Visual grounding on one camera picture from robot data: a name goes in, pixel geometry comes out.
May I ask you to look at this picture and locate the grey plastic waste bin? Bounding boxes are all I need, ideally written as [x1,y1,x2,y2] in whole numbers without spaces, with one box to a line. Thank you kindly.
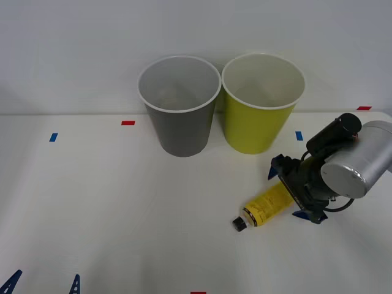
[137,55,222,158]

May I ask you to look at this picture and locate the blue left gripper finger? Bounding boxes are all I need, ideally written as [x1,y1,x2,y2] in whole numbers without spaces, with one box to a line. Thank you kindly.
[0,269,23,294]
[69,274,81,294]

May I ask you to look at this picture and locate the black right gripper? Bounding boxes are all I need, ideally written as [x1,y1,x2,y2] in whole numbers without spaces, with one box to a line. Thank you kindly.
[268,154,331,225]

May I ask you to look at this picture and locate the yellow-green plastic waste bin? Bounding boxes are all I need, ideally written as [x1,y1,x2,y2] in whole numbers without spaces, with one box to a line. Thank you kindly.
[220,52,306,155]

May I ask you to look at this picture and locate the yellow bottle with black cap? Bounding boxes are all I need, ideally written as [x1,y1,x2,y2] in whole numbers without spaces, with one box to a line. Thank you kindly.
[232,180,295,233]

